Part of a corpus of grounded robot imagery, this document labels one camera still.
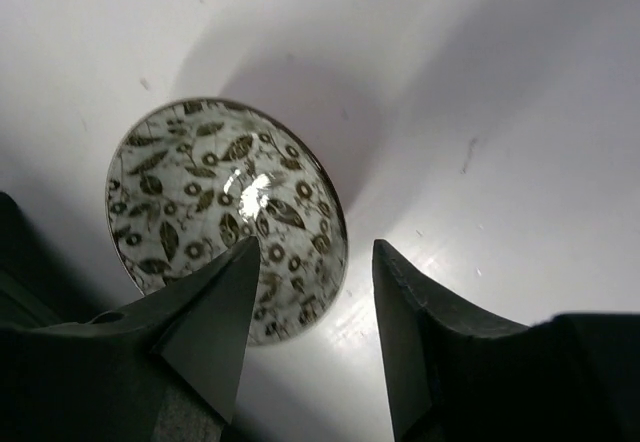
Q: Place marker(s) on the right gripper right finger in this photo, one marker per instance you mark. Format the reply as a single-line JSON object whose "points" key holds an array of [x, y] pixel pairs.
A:
{"points": [[457, 372]]}

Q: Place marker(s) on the grey leaf patterned bowl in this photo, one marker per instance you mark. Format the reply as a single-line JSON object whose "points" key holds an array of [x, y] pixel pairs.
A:
{"points": [[196, 176]]}

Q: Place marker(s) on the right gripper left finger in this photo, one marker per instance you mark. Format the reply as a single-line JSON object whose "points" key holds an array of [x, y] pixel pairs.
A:
{"points": [[164, 368]]}

